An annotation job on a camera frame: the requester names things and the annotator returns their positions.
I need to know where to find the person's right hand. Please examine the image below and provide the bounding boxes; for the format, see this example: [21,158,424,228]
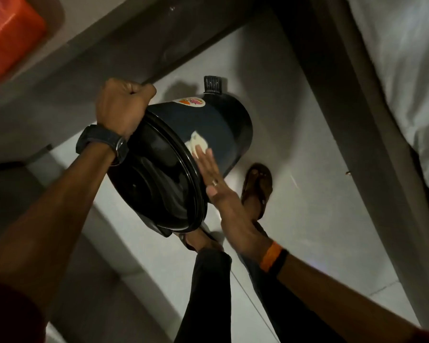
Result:
[194,144,273,263]

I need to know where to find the person's left hand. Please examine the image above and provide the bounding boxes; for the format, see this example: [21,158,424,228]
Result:
[95,78,157,140]

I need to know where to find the dark blue pedal bin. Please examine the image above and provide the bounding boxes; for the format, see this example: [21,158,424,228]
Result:
[107,76,254,238]

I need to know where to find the white cleaning cloth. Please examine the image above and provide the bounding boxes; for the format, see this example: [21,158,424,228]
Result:
[185,131,210,158]

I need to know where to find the person's left forearm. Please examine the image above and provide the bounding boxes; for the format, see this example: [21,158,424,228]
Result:
[0,142,116,315]

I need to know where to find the person's right forearm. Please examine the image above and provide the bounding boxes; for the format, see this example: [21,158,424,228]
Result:
[276,253,429,343]

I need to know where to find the brown sandal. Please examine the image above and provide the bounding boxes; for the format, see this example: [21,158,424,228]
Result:
[178,228,224,252]
[241,163,274,221]

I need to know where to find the black wristwatch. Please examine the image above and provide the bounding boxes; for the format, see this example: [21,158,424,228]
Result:
[75,124,129,167]

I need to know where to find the orange wristband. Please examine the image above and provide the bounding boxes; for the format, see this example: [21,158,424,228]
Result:
[259,241,284,274]

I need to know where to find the black wristband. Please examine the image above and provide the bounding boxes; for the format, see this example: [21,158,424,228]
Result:
[270,248,290,280]

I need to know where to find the black trousers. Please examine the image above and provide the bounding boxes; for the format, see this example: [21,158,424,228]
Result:
[174,219,345,343]

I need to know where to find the orange plastic container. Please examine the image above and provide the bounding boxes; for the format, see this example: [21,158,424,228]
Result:
[0,0,47,92]

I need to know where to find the white bed sheet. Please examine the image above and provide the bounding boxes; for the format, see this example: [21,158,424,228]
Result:
[345,0,429,247]

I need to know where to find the red left shirt sleeve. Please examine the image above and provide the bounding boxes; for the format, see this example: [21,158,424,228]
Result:
[0,278,48,343]

